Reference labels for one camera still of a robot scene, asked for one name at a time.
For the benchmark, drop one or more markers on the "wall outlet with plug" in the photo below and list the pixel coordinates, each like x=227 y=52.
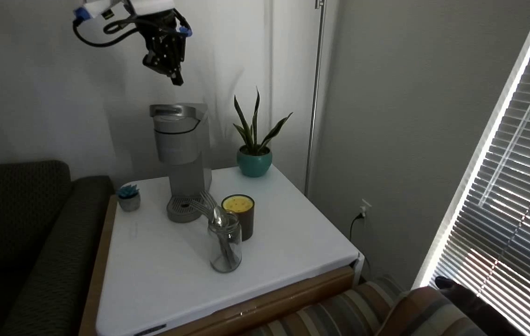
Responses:
x=364 y=207

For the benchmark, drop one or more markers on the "grey pod coffee maker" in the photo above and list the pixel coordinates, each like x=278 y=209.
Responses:
x=181 y=161

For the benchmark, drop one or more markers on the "snake plant in teal pot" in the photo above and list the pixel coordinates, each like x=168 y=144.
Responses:
x=254 y=161

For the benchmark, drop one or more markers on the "white window blinds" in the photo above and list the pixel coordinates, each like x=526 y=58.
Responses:
x=519 y=198

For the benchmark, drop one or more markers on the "dark fabric sofa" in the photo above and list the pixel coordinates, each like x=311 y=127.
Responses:
x=22 y=235

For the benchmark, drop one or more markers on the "striped fabric sofa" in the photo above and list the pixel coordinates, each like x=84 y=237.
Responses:
x=339 y=314

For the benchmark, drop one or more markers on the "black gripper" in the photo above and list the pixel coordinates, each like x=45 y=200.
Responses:
x=164 y=38

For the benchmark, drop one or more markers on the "white plastic board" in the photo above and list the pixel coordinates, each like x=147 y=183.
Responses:
x=164 y=267

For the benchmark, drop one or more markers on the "wooden table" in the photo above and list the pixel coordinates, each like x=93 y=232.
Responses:
x=93 y=273

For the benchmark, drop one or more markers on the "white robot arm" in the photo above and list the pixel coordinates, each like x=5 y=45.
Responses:
x=121 y=8

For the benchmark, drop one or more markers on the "small blue succulent in pot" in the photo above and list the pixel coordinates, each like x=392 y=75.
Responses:
x=128 y=198

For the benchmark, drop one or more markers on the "yellow candle in dark jar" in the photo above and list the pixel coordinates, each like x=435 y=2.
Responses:
x=240 y=211

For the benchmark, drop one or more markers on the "clear glass jar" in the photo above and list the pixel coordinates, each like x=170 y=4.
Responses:
x=224 y=245

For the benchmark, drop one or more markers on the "thin metal pole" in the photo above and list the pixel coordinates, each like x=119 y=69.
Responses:
x=313 y=94

